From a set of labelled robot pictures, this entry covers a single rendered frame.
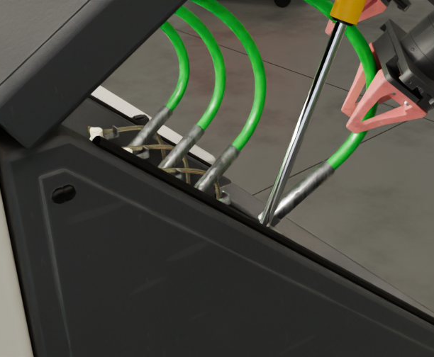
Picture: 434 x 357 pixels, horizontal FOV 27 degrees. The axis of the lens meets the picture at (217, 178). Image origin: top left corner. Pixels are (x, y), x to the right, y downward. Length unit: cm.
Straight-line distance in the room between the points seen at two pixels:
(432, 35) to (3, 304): 55
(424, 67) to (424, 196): 242
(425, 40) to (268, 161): 267
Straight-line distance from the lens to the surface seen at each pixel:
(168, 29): 119
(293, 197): 95
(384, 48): 92
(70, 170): 48
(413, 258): 297
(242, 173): 346
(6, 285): 49
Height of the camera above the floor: 165
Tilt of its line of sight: 29 degrees down
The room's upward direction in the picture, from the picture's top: 4 degrees counter-clockwise
